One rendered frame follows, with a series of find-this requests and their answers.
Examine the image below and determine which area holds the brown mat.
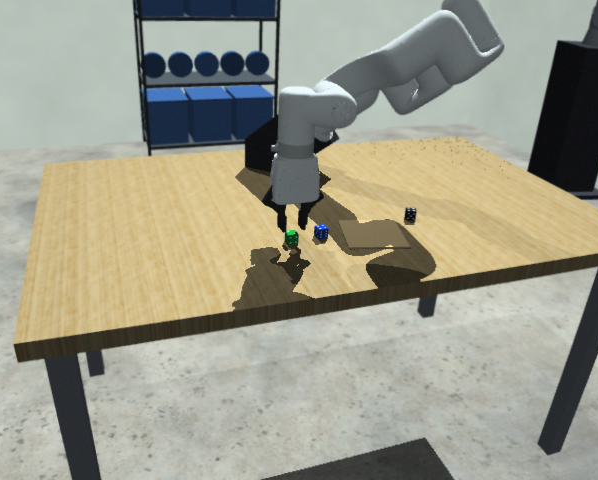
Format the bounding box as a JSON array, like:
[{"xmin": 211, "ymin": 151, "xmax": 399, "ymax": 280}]
[{"xmin": 338, "ymin": 220, "xmax": 410, "ymax": 249}]

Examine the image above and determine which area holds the green die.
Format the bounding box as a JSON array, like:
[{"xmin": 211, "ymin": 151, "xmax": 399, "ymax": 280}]
[{"xmin": 285, "ymin": 230, "xmax": 299, "ymax": 245}]

